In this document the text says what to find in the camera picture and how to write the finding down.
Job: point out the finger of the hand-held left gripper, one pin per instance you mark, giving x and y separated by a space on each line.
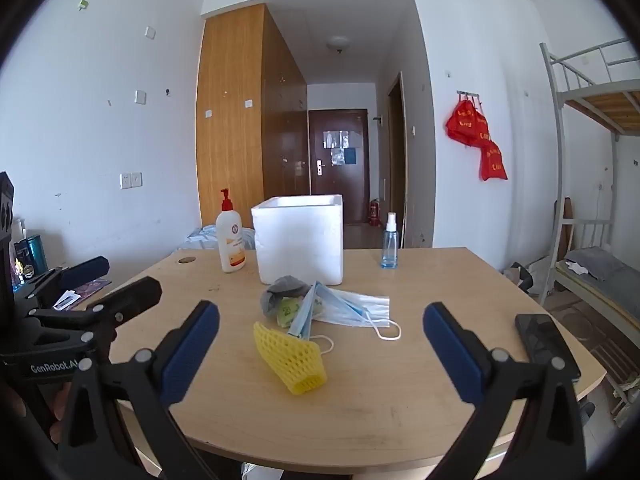
85 270
135 297

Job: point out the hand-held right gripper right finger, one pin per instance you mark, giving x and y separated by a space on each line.
450 355

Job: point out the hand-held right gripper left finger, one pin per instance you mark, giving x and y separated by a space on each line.
192 355

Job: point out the yellow foam fruit net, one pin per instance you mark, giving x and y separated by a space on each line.
290 355

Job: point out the disposable face mask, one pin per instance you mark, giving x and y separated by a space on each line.
357 307
326 301
301 320

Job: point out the pale green cloth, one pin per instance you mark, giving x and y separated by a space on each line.
287 312

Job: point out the grey sock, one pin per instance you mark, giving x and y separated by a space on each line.
285 287

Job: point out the white foam box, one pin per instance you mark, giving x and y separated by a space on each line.
300 245

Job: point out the person's left hand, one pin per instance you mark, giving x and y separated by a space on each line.
61 405

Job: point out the purple printed paper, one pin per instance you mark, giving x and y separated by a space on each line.
80 294

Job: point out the teal can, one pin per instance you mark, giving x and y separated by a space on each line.
36 255

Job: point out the black smartphone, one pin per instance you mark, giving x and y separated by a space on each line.
547 345

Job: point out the white bottle red cap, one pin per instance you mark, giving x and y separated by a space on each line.
231 250

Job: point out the clear blue spray bottle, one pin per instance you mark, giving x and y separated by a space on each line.
390 252

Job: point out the white cloth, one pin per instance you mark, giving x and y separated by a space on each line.
575 266

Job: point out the red fire extinguisher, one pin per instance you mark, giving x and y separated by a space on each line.
374 214

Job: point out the wooden board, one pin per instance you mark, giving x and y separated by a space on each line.
565 225

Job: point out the grey blanket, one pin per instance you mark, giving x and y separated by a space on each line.
600 262

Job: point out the red bag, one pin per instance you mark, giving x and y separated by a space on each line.
493 162
482 127
461 122

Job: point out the wooden wardrobe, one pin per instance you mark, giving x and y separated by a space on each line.
230 120

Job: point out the dark brown entrance door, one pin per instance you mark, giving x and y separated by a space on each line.
337 185

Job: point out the paper notices on door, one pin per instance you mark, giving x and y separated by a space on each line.
340 147

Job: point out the metal bunk bed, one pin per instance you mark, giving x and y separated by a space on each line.
600 105

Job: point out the ceiling lamp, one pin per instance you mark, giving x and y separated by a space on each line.
339 44

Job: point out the double wall socket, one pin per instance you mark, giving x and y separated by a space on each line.
131 180

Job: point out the white wall switch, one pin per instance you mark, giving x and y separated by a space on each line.
150 32
140 97

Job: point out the brown side door frame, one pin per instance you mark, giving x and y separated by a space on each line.
396 160

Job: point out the wall hook rack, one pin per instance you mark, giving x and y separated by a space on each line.
469 93

